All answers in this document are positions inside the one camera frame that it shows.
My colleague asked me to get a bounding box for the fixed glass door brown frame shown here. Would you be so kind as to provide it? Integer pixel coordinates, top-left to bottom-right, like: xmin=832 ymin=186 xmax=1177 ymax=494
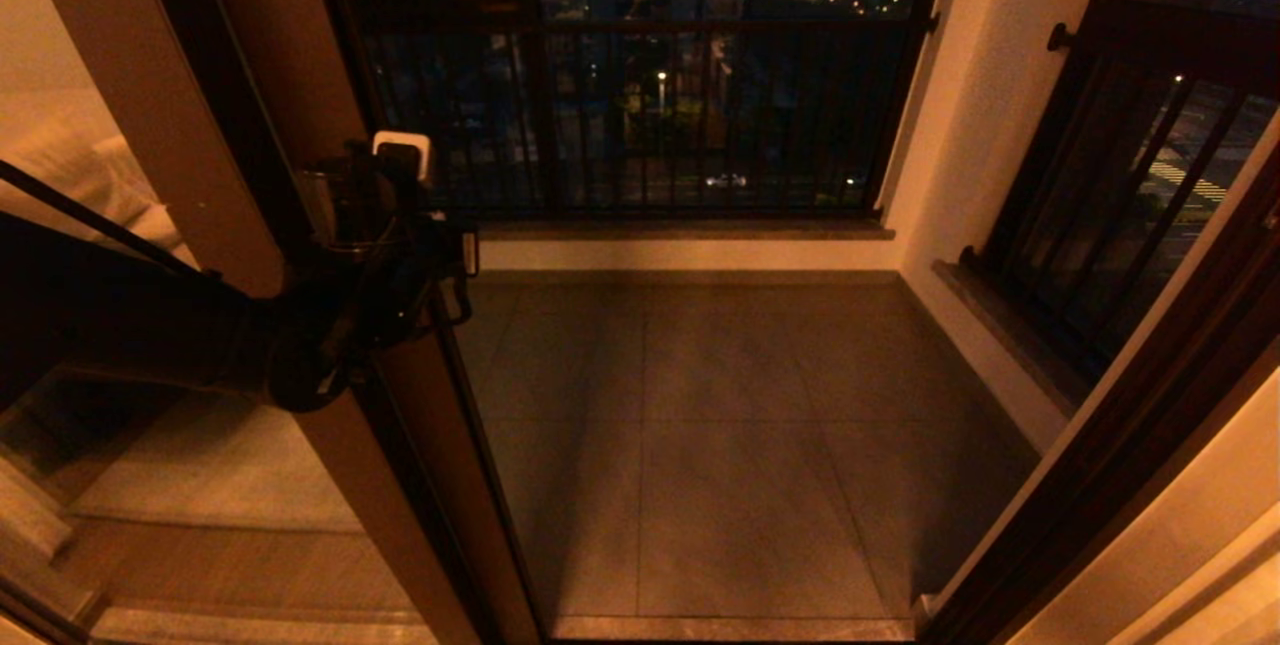
xmin=0 ymin=0 xmax=481 ymax=645

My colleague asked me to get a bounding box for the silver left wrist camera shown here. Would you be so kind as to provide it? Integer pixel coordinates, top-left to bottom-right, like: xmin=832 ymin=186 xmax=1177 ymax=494
xmin=372 ymin=130 xmax=433 ymax=184

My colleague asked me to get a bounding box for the dark brown door jamb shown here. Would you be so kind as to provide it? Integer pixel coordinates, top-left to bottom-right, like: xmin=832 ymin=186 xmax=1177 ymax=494
xmin=915 ymin=135 xmax=1280 ymax=645

